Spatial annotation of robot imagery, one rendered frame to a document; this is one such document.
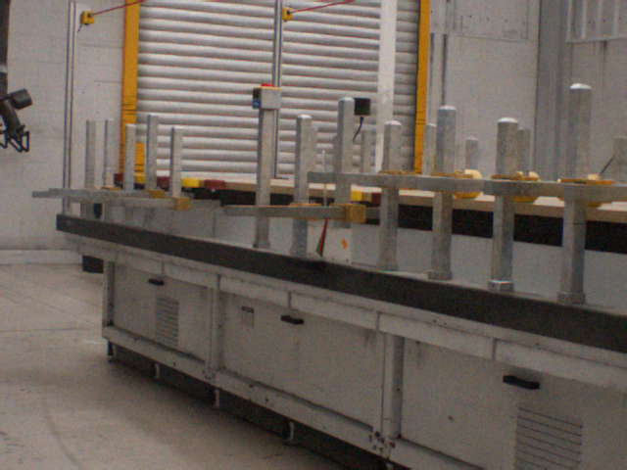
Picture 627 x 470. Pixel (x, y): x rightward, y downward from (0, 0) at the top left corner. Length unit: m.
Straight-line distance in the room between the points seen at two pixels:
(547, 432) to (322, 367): 1.17
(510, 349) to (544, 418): 0.33
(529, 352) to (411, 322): 0.49
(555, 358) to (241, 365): 2.10
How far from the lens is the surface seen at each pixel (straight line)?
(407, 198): 3.57
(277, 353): 4.40
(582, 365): 2.72
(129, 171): 5.09
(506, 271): 2.90
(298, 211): 3.39
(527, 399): 3.23
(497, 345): 2.95
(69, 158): 5.87
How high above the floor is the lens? 0.98
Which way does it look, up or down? 3 degrees down
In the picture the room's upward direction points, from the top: 2 degrees clockwise
